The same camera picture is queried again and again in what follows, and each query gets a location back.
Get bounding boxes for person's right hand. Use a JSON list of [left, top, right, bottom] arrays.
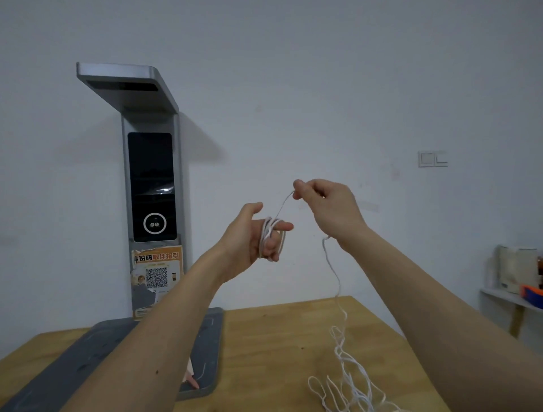
[[293, 179, 370, 251]]

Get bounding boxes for person's left hand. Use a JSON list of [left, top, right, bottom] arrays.
[[214, 202, 294, 283]]

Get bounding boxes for thin white string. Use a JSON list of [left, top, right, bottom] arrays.
[[258, 190, 409, 412]]

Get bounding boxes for person's right forearm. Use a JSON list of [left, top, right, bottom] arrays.
[[339, 228, 543, 412]]

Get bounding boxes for person's left forearm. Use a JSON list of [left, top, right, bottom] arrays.
[[61, 247, 226, 412]]

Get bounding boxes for grey scanner kiosk with screen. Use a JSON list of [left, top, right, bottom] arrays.
[[0, 62, 225, 412]]

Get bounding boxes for torn orange white paper label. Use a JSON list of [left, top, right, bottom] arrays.
[[131, 245, 184, 319]]

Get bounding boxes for cream electric kettle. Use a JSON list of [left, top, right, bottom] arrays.
[[497, 245, 540, 295]]

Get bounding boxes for orange and blue container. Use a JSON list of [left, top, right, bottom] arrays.
[[520, 284, 543, 310]]

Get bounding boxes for white wall switch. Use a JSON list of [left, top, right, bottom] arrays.
[[418, 150, 449, 168]]

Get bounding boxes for white wall shelf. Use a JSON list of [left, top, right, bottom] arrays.
[[480, 288, 543, 315]]

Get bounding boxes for wooden shelf bracket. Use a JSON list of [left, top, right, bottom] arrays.
[[508, 303, 525, 339]]

